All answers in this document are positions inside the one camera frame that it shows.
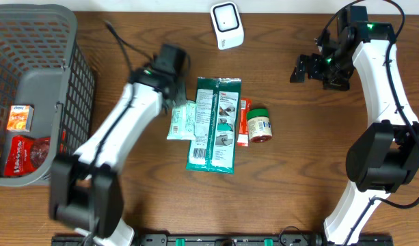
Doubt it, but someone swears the left black cable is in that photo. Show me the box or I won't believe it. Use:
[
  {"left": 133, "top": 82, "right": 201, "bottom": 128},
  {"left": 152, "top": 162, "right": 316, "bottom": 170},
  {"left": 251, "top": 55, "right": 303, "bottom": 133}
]
[{"left": 82, "top": 20, "right": 155, "bottom": 246}]

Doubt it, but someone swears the light green wipes pack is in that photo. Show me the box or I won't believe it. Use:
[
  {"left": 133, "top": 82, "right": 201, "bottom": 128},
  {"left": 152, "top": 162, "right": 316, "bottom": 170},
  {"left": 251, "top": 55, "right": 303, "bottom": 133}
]
[{"left": 167, "top": 100, "right": 196, "bottom": 141}]

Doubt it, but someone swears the right black cable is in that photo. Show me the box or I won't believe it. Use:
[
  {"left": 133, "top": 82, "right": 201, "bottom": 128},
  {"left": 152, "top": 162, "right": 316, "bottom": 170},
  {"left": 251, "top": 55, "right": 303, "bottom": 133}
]
[{"left": 314, "top": 0, "right": 419, "bottom": 246}]

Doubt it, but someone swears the grey plastic mesh basket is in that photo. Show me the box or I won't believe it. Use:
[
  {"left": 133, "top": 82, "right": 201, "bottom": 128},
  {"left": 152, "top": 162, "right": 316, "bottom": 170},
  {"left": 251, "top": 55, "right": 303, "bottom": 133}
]
[{"left": 0, "top": 4, "right": 95, "bottom": 187}]

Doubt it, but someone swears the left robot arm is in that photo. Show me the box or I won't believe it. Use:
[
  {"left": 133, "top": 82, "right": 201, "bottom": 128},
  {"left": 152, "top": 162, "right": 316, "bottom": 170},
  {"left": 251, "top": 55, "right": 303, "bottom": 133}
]
[{"left": 49, "top": 68, "right": 187, "bottom": 245}]

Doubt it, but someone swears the red snack packet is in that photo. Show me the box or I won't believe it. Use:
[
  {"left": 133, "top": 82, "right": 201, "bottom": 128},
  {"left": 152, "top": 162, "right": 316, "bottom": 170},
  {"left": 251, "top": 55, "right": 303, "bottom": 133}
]
[{"left": 4, "top": 135, "right": 51, "bottom": 177}]

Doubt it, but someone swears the white barcode scanner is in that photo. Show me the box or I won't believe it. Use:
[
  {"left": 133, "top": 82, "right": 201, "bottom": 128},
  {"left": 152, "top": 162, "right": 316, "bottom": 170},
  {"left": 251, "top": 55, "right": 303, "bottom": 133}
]
[{"left": 210, "top": 1, "right": 245, "bottom": 50}]

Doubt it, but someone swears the red stick sachet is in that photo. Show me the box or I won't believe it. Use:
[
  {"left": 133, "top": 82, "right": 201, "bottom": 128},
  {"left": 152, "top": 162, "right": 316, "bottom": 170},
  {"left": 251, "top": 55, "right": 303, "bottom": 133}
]
[{"left": 237, "top": 98, "right": 252, "bottom": 147}]

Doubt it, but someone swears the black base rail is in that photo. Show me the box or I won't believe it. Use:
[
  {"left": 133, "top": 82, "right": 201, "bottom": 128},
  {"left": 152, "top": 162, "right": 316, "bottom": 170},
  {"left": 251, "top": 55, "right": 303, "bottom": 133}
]
[{"left": 51, "top": 233, "right": 394, "bottom": 246}]

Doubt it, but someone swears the black cable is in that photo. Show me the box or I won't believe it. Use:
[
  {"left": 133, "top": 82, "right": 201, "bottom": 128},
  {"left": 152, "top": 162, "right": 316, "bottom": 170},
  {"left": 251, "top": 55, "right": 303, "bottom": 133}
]
[
  {"left": 82, "top": 20, "right": 155, "bottom": 246},
  {"left": 314, "top": 0, "right": 419, "bottom": 246}
]

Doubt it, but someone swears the green lid seasoning jar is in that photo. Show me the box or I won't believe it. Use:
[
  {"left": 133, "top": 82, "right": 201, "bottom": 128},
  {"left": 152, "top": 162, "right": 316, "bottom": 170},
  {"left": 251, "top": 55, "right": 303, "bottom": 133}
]
[{"left": 247, "top": 108, "right": 273, "bottom": 143}]

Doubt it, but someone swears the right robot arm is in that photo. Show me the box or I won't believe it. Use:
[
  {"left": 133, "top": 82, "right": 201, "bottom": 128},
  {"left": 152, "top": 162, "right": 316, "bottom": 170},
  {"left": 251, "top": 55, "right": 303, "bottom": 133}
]
[{"left": 290, "top": 19, "right": 419, "bottom": 245}]

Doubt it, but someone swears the orange tissue pack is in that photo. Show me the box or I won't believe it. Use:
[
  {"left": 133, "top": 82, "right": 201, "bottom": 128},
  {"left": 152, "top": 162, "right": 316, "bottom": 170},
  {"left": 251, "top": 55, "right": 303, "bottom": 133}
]
[{"left": 6, "top": 105, "right": 34, "bottom": 132}]

